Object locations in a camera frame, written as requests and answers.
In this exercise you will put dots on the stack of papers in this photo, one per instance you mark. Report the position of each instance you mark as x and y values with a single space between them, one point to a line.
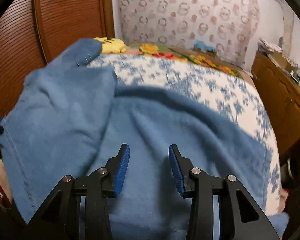
269 47

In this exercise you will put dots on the wooden sideboard cabinet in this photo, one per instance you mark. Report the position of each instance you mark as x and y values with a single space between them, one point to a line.
281 99

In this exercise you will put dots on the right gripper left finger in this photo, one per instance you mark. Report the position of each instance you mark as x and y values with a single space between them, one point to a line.
76 208

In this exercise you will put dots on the brown louvered wardrobe door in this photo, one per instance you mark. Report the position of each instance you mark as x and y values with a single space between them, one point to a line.
34 32

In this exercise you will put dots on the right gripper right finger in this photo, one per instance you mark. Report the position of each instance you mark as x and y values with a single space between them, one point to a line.
240 217

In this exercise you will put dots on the cardboard box on sideboard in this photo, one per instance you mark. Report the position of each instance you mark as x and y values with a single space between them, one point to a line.
278 59

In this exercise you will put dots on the blue denim jeans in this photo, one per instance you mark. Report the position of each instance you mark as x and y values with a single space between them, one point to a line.
71 118

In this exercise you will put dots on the pink circle-pattern curtain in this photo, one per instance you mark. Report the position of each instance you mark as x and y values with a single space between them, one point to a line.
225 26

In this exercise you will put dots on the blue floral white quilt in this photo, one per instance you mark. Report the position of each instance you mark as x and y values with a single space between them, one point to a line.
230 96

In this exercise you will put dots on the yellow Pikachu plush toy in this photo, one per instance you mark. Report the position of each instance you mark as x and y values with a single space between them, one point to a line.
111 45

